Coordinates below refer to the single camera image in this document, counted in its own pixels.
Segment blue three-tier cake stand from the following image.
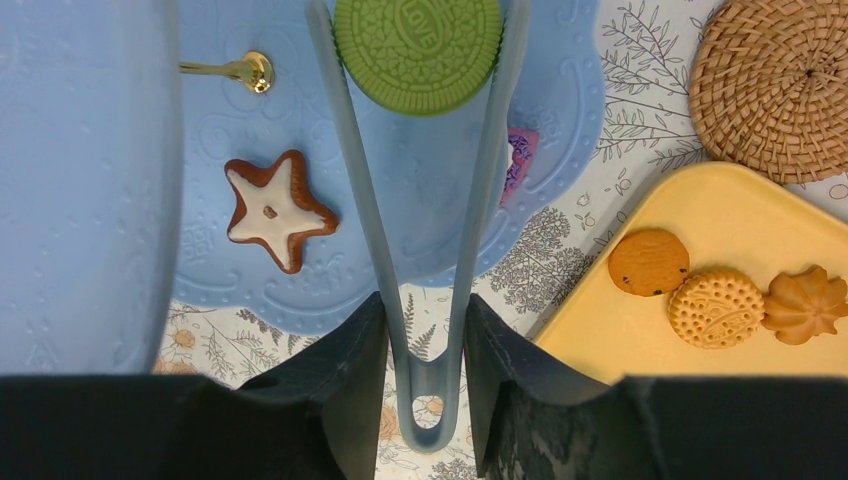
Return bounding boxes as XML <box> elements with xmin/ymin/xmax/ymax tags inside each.
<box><xmin>1</xmin><ymin>1</ymin><xmax>604</xmax><ymax>375</ymax></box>

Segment green round macaron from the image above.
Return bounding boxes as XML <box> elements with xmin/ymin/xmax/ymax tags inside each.
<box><xmin>333</xmin><ymin>0</ymin><xmax>503</xmax><ymax>116</ymax></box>

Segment woven rattan coaster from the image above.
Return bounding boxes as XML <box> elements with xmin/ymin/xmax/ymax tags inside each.
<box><xmin>689</xmin><ymin>1</ymin><xmax>847</xmax><ymax>185</ymax></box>

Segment star shaped cookie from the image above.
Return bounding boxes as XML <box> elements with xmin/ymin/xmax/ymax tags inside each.
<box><xmin>224</xmin><ymin>149</ymin><xmax>339</xmax><ymax>274</ymax></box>

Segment light blue tongs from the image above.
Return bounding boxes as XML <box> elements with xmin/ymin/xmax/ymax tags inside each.
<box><xmin>305</xmin><ymin>1</ymin><xmax>531</xmax><ymax>453</ymax></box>

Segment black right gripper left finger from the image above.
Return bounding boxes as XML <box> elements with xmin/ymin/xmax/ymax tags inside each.
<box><xmin>1</xmin><ymin>294</ymin><xmax>388</xmax><ymax>479</ymax></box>

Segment yellow serving tray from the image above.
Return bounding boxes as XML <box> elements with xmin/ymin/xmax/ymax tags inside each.
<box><xmin>535</xmin><ymin>162</ymin><xmax>847</xmax><ymax>384</ymax></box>

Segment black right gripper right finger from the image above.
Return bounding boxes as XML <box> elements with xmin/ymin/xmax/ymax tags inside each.
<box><xmin>464</xmin><ymin>295</ymin><xmax>847</xmax><ymax>479</ymax></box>

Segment orange waffle cookie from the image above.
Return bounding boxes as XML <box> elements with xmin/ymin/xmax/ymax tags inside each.
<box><xmin>667</xmin><ymin>269</ymin><xmax>765</xmax><ymax>350</ymax></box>

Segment orange round cookie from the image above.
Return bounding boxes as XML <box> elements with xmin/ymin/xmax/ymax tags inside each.
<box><xmin>607</xmin><ymin>228</ymin><xmax>690</xmax><ymax>297</ymax></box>

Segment purple cake slice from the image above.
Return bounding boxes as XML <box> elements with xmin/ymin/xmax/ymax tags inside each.
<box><xmin>499</xmin><ymin>128</ymin><xmax>539</xmax><ymax>206</ymax></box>

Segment orange flower cookie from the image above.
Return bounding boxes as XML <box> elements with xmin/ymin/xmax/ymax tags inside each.
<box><xmin>761</xmin><ymin>265</ymin><xmax>847</xmax><ymax>345</ymax></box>

